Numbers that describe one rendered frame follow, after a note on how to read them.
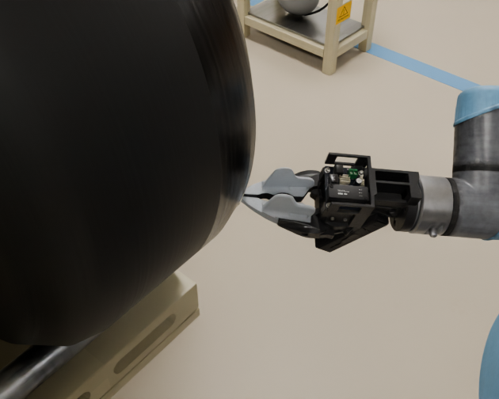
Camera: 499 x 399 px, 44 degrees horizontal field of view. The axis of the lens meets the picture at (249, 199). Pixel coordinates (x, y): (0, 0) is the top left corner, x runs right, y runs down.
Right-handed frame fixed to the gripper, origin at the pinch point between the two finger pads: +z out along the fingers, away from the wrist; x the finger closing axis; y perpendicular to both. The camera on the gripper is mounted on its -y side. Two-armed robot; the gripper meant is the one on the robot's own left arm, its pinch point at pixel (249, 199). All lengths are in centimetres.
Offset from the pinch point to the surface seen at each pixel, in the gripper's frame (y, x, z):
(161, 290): -18.1, 6.6, 10.4
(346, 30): -152, -176, -65
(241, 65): 23.2, -2.0, 3.9
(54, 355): -10.1, 18.3, 22.5
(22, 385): -9.4, 22.3, 25.5
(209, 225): 9.3, 8.3, 5.4
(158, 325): -21.1, 10.9, 10.3
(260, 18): -163, -188, -25
